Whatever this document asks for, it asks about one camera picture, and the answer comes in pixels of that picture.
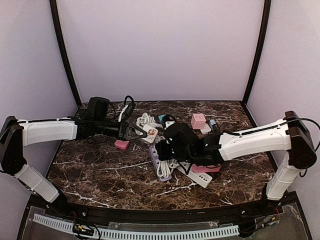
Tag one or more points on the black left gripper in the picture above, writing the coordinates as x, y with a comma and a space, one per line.
124, 130

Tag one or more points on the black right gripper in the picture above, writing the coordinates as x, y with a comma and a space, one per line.
161, 150

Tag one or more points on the pink adapter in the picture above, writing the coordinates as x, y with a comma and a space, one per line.
120, 144

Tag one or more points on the white round power plug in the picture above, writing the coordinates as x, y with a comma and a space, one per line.
152, 134

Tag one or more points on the pink cube socket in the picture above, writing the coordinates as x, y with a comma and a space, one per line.
198, 121

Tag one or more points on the light blue charger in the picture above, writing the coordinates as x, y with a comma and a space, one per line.
213, 125

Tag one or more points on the white square adapter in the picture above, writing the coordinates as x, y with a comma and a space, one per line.
206, 129

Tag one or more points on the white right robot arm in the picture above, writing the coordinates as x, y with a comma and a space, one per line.
288, 134

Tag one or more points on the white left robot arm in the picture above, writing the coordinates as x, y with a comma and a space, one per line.
16, 134

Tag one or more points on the purple power strip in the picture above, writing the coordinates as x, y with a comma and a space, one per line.
162, 168

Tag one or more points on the teal power strip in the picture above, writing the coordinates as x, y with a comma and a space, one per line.
160, 118

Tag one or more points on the pink triangular power strip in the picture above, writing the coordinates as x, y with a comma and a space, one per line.
206, 169

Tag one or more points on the white power strip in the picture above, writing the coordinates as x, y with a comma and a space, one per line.
202, 179

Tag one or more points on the small circuit board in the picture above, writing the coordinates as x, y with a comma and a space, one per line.
82, 229

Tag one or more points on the black frame post right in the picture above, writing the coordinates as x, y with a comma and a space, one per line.
258, 51

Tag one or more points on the black frame post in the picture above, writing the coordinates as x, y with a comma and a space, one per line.
258, 51
63, 51

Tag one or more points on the white cable duct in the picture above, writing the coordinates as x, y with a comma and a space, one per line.
130, 231

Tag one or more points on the black frame post left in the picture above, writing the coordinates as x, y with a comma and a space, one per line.
63, 51

